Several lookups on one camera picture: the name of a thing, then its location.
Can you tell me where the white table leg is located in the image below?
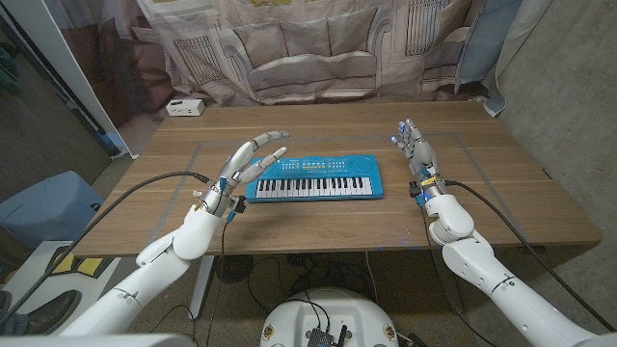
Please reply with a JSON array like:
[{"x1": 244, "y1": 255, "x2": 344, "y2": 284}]
[{"x1": 188, "y1": 254, "x2": 216, "y2": 319}]

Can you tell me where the blue-grey plastic bin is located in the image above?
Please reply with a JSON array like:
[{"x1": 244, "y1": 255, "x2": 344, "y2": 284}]
[{"x1": 0, "y1": 170, "x2": 105, "y2": 250}]

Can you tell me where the thin black left wrist cable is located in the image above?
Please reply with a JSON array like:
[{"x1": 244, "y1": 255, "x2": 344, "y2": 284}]
[{"x1": 204, "y1": 219, "x2": 230, "y2": 347}]

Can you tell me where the white power strip box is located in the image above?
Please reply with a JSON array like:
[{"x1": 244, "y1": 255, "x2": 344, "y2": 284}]
[{"x1": 165, "y1": 98, "x2": 206, "y2": 118}]

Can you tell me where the printed sofa backdrop cloth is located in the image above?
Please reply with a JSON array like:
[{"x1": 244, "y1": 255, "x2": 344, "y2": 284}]
[{"x1": 45, "y1": 0, "x2": 555, "y2": 117}]

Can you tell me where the grey table leg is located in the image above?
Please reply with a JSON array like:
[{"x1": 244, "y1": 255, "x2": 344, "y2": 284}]
[{"x1": 431, "y1": 248, "x2": 465, "y2": 314}]

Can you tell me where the round black floor fan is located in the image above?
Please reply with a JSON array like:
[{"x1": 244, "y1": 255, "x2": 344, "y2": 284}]
[{"x1": 215, "y1": 254, "x2": 255, "y2": 284}]

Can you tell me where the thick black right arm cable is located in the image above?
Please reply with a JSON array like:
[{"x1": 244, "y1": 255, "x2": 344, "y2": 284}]
[{"x1": 443, "y1": 179, "x2": 617, "y2": 333}]

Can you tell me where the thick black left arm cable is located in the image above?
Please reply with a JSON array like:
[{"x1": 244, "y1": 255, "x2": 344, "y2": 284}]
[{"x1": 0, "y1": 171, "x2": 213, "y2": 329}]

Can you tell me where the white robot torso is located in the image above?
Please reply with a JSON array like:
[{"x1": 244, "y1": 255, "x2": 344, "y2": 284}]
[{"x1": 259, "y1": 287, "x2": 400, "y2": 347}]

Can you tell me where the tangle of black floor cables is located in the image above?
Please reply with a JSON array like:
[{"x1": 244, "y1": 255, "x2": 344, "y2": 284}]
[{"x1": 245, "y1": 253, "x2": 382, "y2": 309}]

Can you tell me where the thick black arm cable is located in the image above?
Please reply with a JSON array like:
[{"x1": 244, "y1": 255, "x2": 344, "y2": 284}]
[
  {"x1": 443, "y1": 179, "x2": 617, "y2": 333},
  {"x1": 0, "y1": 171, "x2": 213, "y2": 329}
]

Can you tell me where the person's leg with dark shoe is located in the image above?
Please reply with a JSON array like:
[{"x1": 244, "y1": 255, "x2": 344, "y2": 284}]
[{"x1": 0, "y1": 288, "x2": 83, "y2": 336}]

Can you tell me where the black box with antenna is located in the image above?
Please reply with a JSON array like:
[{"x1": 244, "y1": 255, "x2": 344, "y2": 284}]
[{"x1": 306, "y1": 325, "x2": 349, "y2": 347}]

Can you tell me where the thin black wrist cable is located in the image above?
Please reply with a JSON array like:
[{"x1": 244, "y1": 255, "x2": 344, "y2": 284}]
[
  {"x1": 419, "y1": 205, "x2": 497, "y2": 347},
  {"x1": 204, "y1": 219, "x2": 230, "y2": 347}
]

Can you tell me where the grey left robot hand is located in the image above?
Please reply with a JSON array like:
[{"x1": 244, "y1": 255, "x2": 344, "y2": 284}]
[{"x1": 195, "y1": 129, "x2": 292, "y2": 221}]

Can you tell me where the white platform with yellow mark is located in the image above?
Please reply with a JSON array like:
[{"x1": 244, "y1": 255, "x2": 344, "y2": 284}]
[{"x1": 2, "y1": 239, "x2": 141, "y2": 334}]

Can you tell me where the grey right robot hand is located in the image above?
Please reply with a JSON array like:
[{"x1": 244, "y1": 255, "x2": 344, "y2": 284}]
[{"x1": 389, "y1": 118, "x2": 447, "y2": 203}]

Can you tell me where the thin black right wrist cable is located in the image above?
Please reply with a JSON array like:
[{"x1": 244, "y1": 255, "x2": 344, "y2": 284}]
[{"x1": 419, "y1": 205, "x2": 497, "y2": 347}]

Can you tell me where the blue toy piano keyboard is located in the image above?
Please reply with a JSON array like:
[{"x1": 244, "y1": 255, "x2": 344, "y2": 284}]
[{"x1": 244, "y1": 153, "x2": 385, "y2": 203}]

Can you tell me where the white slanted panel frame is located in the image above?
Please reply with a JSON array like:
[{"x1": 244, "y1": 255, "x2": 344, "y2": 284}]
[{"x1": 0, "y1": 0, "x2": 141, "y2": 160}]

